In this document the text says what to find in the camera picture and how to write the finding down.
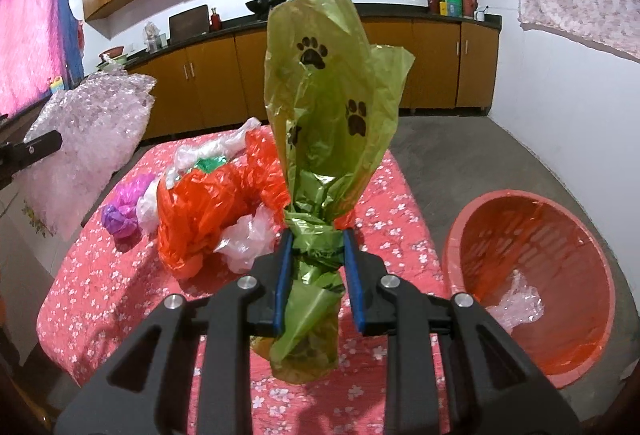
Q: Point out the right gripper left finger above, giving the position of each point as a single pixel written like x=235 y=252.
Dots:
x=188 y=349

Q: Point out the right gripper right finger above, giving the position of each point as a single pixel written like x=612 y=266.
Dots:
x=448 y=358

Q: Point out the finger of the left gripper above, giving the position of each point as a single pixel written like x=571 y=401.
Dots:
x=15 y=157

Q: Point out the clear white plastic bag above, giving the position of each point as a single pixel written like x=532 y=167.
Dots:
x=252 y=236

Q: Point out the clear plastic in basket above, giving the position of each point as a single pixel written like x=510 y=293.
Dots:
x=521 y=305

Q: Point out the orange plastic bag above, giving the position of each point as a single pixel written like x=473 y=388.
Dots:
x=201 y=205

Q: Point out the purple plastic bag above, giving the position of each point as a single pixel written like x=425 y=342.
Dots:
x=119 y=216

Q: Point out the white and green plastic bag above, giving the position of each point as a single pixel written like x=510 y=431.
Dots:
x=207 y=157

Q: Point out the green paw print plastic bag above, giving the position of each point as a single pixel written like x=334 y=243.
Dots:
x=332 y=100

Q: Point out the pink sequin cloth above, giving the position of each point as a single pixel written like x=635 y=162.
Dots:
x=101 y=123

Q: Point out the pink blue hanging cloth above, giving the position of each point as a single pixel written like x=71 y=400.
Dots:
x=41 y=52

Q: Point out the red plastic basket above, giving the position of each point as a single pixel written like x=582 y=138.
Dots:
x=511 y=229

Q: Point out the stacked bowls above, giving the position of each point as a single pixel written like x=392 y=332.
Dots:
x=113 y=59

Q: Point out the glass jar with bag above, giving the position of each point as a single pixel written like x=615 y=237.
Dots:
x=154 y=40

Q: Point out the dark cutting board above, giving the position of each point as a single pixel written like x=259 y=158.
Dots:
x=184 y=26

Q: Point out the red sauce bottle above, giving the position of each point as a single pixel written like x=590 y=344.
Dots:
x=215 y=21

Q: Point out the black wok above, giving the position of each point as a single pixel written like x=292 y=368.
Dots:
x=261 y=8

